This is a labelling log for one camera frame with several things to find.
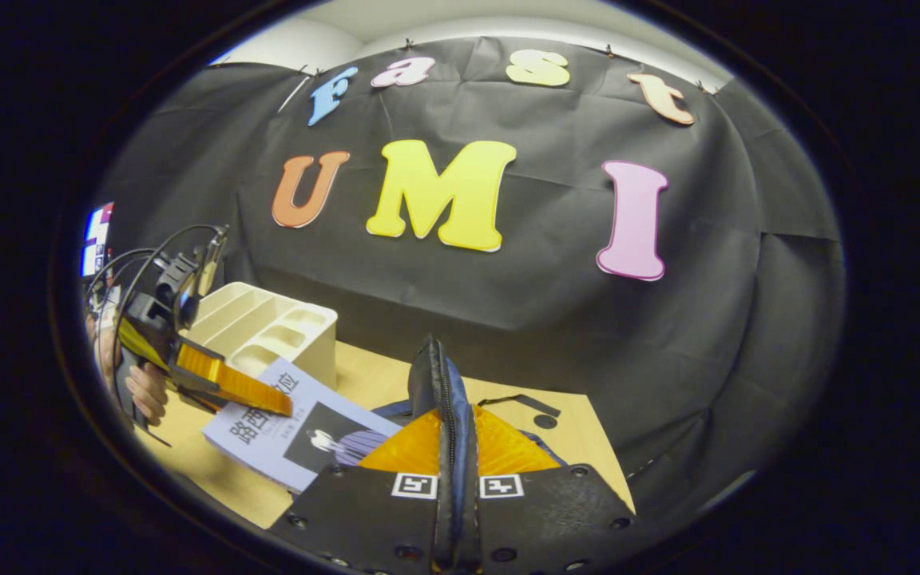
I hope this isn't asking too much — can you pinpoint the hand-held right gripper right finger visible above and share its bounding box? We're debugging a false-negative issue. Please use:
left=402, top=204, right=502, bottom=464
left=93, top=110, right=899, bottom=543
left=466, top=403, right=654, bottom=575

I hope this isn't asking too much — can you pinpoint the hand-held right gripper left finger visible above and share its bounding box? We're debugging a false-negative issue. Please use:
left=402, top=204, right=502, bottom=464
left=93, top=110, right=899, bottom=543
left=268, top=409, right=449, bottom=575

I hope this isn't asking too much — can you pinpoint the purple-grey book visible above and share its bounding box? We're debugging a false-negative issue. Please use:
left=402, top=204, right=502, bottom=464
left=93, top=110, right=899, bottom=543
left=202, top=357, right=403, bottom=494

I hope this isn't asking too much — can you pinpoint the cream plastic bookshelf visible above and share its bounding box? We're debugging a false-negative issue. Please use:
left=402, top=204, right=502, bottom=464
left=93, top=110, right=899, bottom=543
left=186, top=281, right=339, bottom=392

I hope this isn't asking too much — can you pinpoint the blue schoolbag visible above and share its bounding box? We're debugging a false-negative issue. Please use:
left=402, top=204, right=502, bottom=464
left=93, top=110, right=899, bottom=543
left=372, top=335, right=569, bottom=575

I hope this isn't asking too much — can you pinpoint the computer monitor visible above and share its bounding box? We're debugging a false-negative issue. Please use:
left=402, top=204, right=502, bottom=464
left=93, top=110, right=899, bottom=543
left=81, top=202, right=115, bottom=278

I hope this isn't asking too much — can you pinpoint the black backdrop cloth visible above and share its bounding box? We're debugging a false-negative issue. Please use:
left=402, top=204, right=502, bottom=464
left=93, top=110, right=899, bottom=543
left=97, top=36, right=846, bottom=520

